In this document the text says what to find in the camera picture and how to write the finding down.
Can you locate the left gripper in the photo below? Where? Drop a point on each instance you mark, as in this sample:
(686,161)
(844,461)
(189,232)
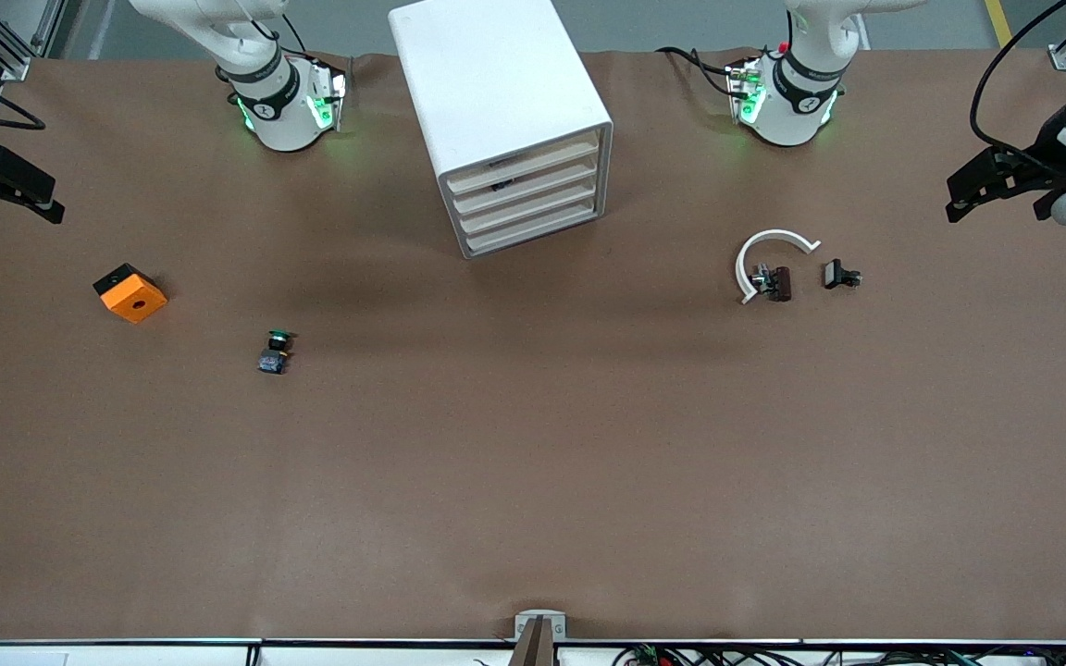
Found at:
(1044,145)

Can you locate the green push button switch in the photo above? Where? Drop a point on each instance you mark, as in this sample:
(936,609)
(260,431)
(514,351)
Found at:
(274,359)

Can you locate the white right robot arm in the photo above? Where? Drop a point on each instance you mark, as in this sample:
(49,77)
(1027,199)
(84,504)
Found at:
(278,111)

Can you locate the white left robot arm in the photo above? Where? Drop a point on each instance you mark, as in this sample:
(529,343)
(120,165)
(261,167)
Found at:
(797,102)

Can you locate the orange and black button box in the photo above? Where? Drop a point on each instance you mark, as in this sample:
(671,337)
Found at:
(133,298)

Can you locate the white drawer cabinet shell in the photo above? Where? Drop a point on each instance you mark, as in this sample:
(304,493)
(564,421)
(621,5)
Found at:
(487,83)

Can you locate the dark brown small component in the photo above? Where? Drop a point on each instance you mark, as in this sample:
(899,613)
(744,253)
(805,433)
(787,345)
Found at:
(779,283)

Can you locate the brown table cover sheet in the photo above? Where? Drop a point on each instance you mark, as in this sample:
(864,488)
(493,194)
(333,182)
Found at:
(533,462)

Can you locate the small black switch component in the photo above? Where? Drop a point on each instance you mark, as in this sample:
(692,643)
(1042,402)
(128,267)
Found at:
(836,274)

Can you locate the white table edge rail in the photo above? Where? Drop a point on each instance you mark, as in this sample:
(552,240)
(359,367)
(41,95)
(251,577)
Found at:
(126,652)

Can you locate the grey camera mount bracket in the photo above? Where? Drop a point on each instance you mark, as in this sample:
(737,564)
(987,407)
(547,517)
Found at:
(540,629)

